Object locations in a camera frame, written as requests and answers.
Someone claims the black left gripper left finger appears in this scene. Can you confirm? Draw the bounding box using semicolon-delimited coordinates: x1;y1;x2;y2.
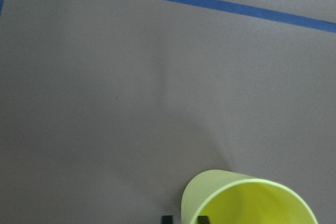
161;215;173;224

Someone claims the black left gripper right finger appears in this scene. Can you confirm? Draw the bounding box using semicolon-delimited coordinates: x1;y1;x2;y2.
197;216;210;224

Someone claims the yellow paper cup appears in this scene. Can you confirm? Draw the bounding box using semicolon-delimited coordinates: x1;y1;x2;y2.
181;169;318;223

